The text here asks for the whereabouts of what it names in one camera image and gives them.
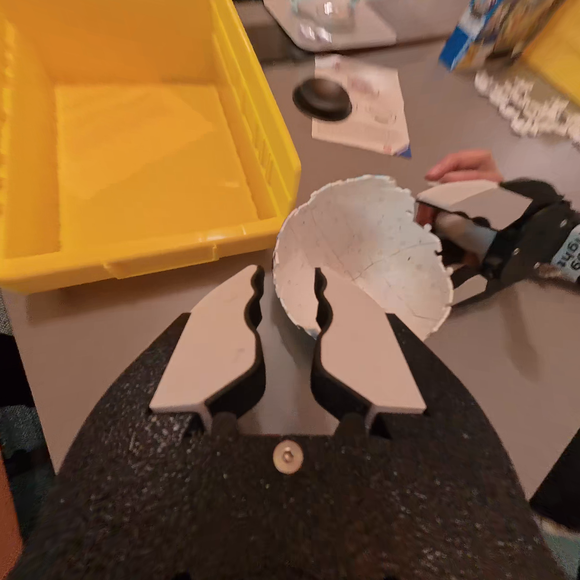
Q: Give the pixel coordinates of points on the grey tray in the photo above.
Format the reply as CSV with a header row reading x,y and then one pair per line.
x,y
376,31

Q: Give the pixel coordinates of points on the black round ball stand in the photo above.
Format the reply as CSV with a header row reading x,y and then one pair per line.
x,y
321,99

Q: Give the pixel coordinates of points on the person's right hand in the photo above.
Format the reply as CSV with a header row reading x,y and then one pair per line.
x,y
466,165

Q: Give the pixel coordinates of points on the folded paper instruction leaflet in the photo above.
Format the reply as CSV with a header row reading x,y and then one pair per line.
x,y
380,113

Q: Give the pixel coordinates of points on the blue puzzle box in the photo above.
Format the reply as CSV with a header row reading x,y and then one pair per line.
x,y
489,31

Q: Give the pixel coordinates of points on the pile of white puzzle pieces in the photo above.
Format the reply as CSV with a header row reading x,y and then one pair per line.
x,y
530,104

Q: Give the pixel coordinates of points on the colourful half-built puzzle ball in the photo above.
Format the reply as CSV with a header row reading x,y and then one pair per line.
x,y
371,235

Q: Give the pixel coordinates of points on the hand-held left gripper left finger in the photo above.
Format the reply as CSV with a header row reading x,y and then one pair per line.
x,y
208,353

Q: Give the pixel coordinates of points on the clear plastic dome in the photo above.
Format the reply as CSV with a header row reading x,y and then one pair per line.
x,y
324,18

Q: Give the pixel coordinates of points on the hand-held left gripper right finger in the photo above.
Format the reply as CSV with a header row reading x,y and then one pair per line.
x,y
367,358

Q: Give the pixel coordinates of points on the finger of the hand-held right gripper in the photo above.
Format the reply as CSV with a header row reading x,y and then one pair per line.
x,y
480,201
471,235

